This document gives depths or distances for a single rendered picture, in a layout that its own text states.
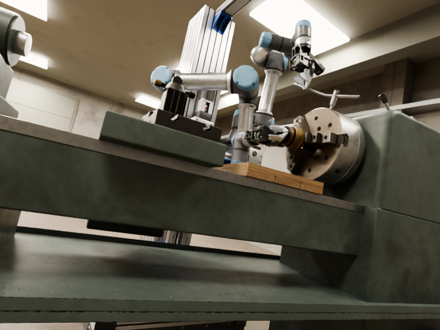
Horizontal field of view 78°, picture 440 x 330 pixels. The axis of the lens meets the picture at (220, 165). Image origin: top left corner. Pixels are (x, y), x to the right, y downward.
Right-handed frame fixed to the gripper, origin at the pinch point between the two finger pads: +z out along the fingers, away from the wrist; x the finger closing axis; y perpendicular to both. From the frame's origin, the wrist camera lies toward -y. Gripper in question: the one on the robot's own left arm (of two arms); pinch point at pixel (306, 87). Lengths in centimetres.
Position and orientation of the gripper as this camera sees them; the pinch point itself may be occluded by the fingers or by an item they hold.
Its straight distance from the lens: 133.6
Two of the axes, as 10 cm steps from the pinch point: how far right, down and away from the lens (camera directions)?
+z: -1.0, 9.4, -3.1
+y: -8.8, -2.3, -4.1
